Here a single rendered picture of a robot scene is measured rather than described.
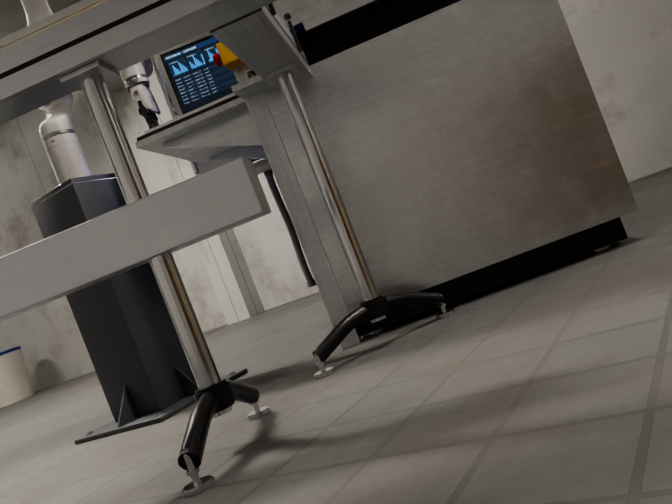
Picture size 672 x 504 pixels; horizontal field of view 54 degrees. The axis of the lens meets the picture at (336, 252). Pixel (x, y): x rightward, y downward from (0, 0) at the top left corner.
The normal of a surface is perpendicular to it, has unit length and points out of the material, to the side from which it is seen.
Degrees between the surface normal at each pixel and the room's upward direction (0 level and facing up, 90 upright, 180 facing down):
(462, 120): 90
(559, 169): 90
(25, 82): 90
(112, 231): 90
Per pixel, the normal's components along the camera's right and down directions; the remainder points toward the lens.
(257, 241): -0.48, 0.19
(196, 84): -0.01, 0.00
